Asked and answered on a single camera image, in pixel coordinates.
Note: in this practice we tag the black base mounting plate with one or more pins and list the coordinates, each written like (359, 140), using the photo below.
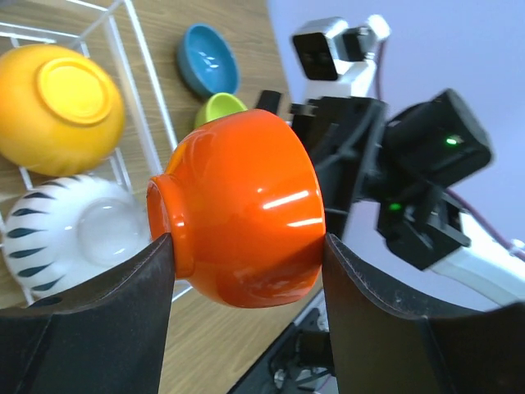
(298, 361)

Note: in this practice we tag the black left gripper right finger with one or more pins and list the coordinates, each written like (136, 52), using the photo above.
(387, 337)

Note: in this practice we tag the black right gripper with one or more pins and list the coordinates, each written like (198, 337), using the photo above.
(406, 164)

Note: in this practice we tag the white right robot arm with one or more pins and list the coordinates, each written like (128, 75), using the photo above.
(493, 268)

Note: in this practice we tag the lime green bowl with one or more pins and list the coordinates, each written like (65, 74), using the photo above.
(219, 105)

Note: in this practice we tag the blue bowl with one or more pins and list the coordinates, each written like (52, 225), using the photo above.
(206, 62)

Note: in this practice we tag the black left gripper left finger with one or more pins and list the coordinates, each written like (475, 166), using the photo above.
(106, 335)

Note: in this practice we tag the white black striped bowl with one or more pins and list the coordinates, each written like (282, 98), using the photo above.
(69, 230)

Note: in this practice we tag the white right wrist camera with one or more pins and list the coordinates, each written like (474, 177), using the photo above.
(339, 60)

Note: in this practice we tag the white wire dish rack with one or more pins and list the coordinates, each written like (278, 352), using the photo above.
(112, 37)

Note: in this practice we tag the yellow orange bowl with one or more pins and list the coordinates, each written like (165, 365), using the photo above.
(61, 113)

